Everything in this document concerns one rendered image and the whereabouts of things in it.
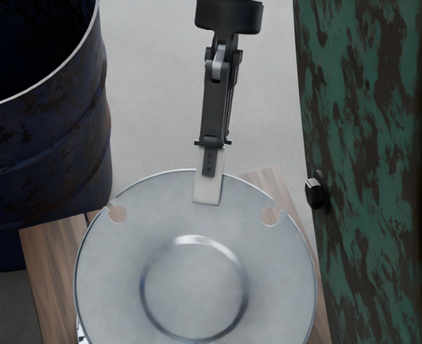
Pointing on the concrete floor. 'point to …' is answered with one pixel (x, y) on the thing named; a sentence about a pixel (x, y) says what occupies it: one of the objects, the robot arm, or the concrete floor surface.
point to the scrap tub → (40, 120)
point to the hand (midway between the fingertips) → (209, 173)
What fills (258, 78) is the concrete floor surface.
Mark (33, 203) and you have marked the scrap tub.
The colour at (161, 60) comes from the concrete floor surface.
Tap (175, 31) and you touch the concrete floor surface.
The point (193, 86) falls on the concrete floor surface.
